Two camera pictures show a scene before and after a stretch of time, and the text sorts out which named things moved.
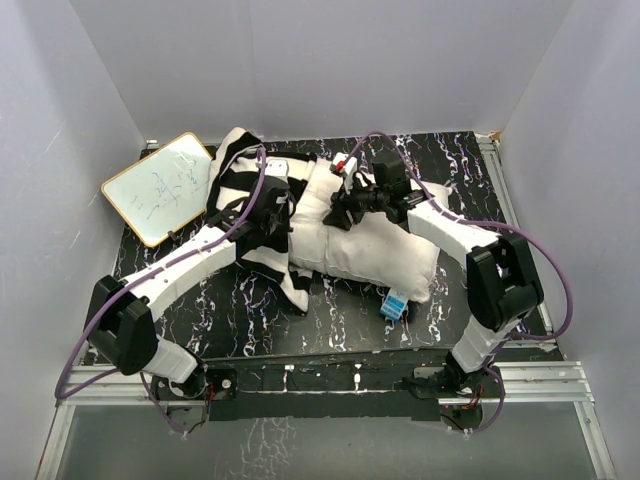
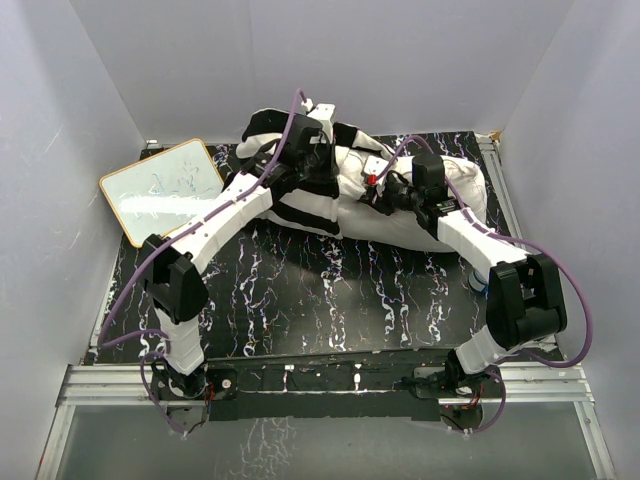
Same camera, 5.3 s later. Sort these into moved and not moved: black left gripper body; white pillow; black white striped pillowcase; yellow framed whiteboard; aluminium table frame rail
Moved: black left gripper body; black white striped pillowcase; white pillow
Not moved: aluminium table frame rail; yellow framed whiteboard
